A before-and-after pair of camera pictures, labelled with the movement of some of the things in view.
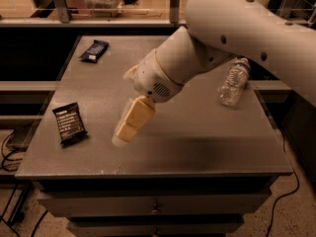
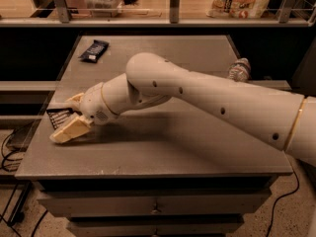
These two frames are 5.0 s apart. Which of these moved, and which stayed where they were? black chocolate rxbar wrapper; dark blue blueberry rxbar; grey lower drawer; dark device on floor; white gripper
Moved: black chocolate rxbar wrapper; white gripper
Stayed: dark blue blueberry rxbar; grey lower drawer; dark device on floor
